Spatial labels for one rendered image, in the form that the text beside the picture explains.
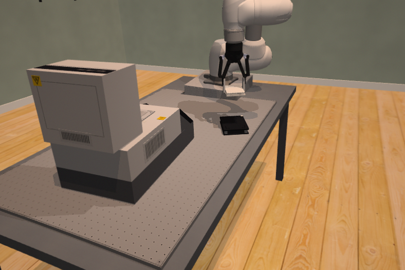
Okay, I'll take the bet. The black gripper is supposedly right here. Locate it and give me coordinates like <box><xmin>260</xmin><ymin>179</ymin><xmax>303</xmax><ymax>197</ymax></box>
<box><xmin>218</xmin><ymin>42</ymin><xmax>250</xmax><ymax>93</ymax></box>

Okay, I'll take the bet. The beige lab instrument with lid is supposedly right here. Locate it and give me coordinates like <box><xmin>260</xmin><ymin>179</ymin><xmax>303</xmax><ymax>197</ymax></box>
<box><xmin>26</xmin><ymin>60</ymin><xmax>194</xmax><ymax>204</ymax></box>

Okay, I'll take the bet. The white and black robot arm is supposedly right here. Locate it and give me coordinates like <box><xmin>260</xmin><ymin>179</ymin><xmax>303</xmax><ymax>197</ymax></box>
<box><xmin>204</xmin><ymin>0</ymin><xmax>293</xmax><ymax>86</ymax></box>

